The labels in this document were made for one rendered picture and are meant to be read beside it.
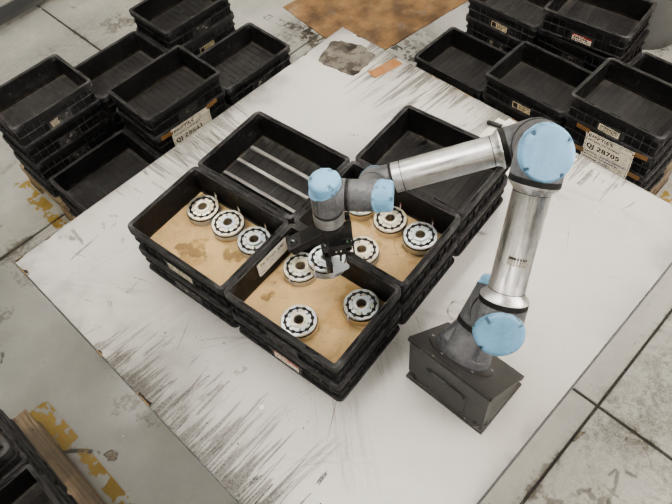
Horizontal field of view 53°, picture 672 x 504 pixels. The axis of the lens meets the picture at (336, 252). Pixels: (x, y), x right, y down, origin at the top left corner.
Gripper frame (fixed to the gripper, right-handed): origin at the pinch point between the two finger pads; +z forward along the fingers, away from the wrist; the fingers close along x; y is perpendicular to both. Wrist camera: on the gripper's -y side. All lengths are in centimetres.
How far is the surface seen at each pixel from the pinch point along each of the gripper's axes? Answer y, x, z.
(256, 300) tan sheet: -21.5, 5.2, 16.4
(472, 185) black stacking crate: 51, 32, 17
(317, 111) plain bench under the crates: 10, 92, 29
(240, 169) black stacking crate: -21, 57, 16
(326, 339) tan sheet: -4.0, -11.8, 16.6
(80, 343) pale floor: -106, 55, 99
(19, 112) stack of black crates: -117, 149, 49
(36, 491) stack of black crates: -103, -20, 61
